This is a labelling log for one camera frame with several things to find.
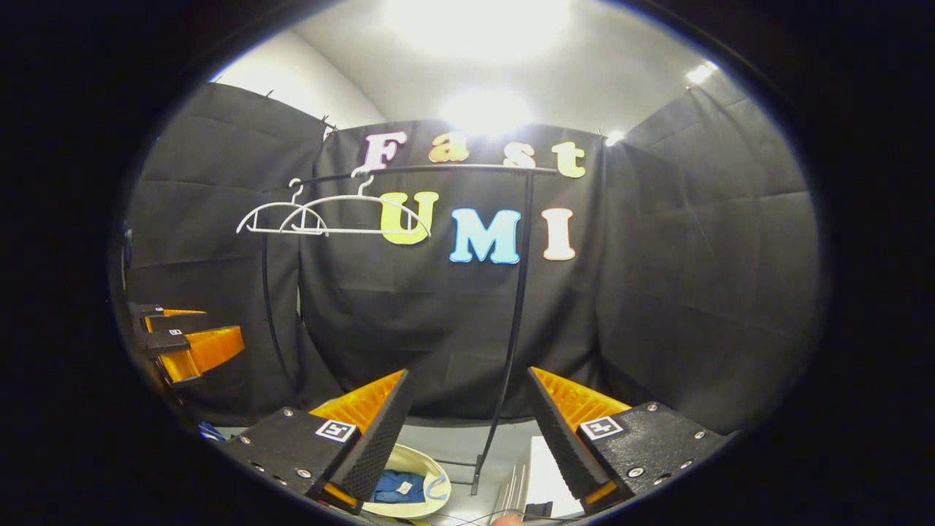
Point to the white clothes hanger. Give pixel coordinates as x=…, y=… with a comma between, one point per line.
x=365, y=231
x=277, y=231

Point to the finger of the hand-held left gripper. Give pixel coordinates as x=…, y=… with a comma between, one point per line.
x=208, y=351
x=164, y=315

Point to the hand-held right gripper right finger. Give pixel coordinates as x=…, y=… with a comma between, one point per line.
x=559, y=446

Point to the cream laundry hamper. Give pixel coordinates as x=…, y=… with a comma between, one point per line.
x=409, y=460

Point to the white ribbed panel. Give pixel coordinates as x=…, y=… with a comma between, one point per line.
x=515, y=489

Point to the black clothes rack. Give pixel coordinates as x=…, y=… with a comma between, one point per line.
x=467, y=168

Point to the black backdrop cloth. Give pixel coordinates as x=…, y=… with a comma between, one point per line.
x=694, y=277

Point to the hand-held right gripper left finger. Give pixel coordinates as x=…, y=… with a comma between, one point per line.
x=380, y=446

